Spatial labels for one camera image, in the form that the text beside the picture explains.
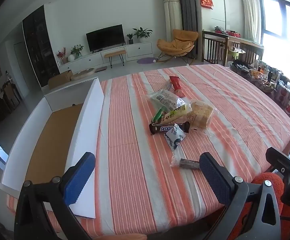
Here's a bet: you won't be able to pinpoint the white television cabinet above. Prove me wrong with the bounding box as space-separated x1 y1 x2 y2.
57 42 153 74

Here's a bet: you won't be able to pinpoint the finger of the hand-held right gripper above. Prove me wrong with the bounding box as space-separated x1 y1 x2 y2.
265 147 290 174

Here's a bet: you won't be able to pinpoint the group of jars and cans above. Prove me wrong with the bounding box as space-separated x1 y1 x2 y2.
272 70 290 117

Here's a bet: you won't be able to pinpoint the brown cardboard box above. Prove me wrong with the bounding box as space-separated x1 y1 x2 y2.
47 70 73 90

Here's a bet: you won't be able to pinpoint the black glass display cabinet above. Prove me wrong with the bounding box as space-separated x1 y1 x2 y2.
22 5 60 77

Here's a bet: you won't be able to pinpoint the red decorative items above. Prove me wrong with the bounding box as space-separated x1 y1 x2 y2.
213 26 241 37

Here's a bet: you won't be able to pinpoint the bagged bread loaf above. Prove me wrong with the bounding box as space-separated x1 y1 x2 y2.
186 100 215 128

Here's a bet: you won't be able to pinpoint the large bright window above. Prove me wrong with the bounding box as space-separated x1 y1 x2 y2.
258 0 290 81

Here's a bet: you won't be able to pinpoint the clear pack grey-green label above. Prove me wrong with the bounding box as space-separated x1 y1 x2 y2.
147 89 187 112

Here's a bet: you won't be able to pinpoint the large leafy potted plant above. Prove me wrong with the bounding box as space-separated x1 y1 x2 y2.
132 27 153 43

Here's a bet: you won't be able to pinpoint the white cardboard box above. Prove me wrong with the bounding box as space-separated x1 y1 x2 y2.
0 77 105 218

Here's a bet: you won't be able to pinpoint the person's orange fleece clothing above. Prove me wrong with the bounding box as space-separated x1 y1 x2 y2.
235 172 290 240

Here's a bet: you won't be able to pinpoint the covered standing air conditioner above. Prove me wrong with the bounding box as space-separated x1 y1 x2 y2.
162 0 183 56

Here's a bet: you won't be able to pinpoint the long dark snack pack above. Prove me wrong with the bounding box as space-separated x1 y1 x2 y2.
170 154 201 171

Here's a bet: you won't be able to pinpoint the dark chocolate bar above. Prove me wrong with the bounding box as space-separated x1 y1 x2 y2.
149 121 190 135

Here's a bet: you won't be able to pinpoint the long red snack packet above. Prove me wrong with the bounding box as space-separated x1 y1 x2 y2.
169 76 187 98

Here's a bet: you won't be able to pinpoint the orange rocking chair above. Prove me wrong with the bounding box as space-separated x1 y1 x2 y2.
156 29 199 64

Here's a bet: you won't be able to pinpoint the dark wooden railing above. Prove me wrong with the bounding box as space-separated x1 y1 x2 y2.
202 30 264 67

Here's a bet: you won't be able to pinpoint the grey curtain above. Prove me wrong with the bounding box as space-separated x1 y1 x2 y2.
171 0 203 56

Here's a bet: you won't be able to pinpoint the red flower arrangement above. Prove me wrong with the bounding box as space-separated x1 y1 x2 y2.
56 47 68 64

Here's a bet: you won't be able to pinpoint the wooden bench black legs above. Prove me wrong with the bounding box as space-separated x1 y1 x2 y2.
104 50 127 69

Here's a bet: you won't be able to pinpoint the green white bowl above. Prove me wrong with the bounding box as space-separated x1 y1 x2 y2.
228 46 246 58

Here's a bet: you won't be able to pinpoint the flat screen television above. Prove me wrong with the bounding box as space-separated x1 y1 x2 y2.
86 24 125 53

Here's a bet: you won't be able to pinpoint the white interior door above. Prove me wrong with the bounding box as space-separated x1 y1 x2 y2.
13 41 39 94

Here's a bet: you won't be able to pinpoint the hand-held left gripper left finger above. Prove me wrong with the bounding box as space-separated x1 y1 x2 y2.
14 152 96 240

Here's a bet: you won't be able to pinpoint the orange striped tablecloth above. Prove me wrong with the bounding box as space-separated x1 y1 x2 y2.
6 64 290 240

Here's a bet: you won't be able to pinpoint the blue white snack packet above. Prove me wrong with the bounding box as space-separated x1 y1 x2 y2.
163 124 187 152

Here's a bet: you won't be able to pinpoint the wooden dining chair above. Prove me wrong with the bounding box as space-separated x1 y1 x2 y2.
4 83 23 109

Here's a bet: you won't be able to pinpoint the cream yellow snack pack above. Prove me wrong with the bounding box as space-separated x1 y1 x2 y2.
160 104 193 124

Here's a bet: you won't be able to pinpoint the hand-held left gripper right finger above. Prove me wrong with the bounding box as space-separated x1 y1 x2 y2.
199 152 283 240

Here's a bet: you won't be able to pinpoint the wicker basket of clutter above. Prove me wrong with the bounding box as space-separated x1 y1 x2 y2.
228 60 258 77
247 68 278 93

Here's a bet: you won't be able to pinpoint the cream pet bed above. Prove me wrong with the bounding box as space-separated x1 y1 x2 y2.
71 68 95 81

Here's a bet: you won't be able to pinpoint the green plant in vase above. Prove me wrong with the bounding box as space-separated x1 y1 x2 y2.
70 44 84 59

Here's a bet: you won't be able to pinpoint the white curtain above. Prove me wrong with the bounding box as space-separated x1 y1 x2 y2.
240 0 261 43

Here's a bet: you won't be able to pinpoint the purple floor mat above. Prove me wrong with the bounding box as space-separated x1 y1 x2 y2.
136 57 155 65

